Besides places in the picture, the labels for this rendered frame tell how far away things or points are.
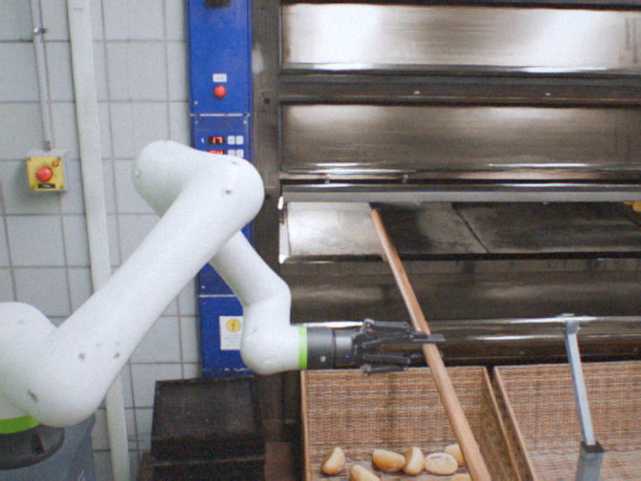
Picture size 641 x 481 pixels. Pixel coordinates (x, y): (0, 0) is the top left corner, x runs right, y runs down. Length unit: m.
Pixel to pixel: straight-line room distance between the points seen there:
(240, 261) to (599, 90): 1.12
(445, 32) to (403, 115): 0.24
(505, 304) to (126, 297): 1.38
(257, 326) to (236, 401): 0.50
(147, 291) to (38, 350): 0.18
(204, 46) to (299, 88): 0.26
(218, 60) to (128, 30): 0.24
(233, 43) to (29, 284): 0.89
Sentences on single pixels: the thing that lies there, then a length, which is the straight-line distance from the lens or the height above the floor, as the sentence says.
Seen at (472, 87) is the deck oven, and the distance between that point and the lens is 2.05.
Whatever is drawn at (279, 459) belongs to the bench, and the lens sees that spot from 2.33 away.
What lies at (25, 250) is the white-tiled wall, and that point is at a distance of 2.20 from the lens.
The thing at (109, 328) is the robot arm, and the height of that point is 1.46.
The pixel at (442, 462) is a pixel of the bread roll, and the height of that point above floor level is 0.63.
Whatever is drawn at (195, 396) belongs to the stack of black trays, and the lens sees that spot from 2.08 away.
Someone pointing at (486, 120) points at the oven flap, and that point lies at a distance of 2.10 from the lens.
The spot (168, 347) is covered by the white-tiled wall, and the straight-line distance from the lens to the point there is 2.24.
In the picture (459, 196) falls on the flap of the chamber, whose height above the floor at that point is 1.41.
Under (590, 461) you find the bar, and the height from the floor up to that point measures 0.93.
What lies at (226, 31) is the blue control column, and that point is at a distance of 1.94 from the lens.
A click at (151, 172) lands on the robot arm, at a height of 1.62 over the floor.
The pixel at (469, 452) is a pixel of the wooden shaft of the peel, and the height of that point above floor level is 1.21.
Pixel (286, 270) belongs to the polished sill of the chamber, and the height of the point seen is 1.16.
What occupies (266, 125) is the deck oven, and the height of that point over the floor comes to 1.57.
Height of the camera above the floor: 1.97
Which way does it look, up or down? 20 degrees down
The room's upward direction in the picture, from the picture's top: 1 degrees clockwise
